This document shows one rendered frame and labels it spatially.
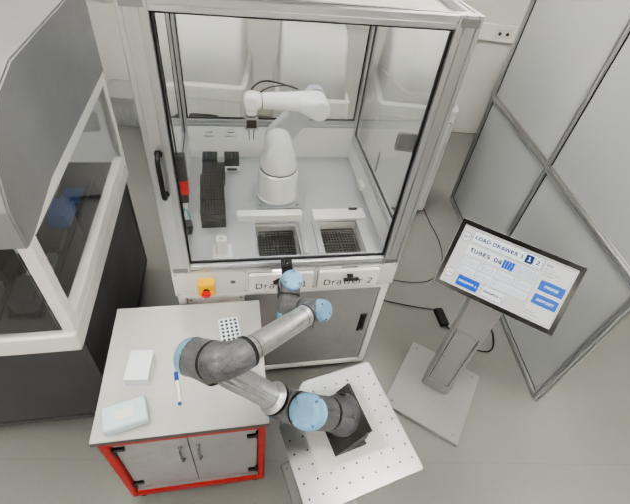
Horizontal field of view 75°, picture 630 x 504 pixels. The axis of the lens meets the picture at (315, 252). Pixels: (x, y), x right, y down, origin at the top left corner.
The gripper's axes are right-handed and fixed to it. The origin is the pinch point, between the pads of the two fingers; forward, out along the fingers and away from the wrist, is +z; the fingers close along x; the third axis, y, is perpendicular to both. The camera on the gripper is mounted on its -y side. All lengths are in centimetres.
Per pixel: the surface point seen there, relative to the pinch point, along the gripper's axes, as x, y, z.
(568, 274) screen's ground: 113, 6, -34
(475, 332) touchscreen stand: 96, 29, 11
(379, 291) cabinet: 51, 5, 20
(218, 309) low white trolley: -28.5, 9.1, 12.7
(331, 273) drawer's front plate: 22.7, -3.4, 2.3
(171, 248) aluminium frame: -44.9, -15.4, -10.7
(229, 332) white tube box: -23.7, 19.5, 0.8
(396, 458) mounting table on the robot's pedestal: 34, 68, -29
